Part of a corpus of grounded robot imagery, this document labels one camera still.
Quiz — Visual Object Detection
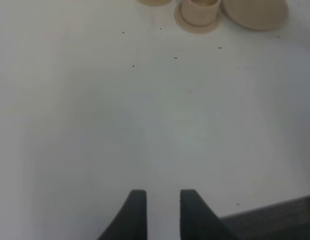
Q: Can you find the near beige teacup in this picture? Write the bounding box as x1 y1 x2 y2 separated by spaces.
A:
181 0 221 27

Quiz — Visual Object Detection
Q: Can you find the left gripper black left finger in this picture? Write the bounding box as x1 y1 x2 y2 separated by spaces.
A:
98 189 147 240

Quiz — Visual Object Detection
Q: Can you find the far small beige saucer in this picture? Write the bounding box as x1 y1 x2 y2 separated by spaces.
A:
138 0 172 7

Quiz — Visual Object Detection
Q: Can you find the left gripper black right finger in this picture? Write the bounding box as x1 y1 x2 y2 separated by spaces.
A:
180 189 237 240

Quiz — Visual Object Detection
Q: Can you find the large beige teapot saucer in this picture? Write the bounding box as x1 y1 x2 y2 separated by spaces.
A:
222 0 288 31

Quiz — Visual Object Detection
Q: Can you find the near small beige saucer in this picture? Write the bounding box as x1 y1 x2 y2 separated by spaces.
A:
174 1 222 34

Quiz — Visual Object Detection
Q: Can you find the small beige saucer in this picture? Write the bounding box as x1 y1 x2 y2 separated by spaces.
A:
138 0 172 7
174 1 222 34

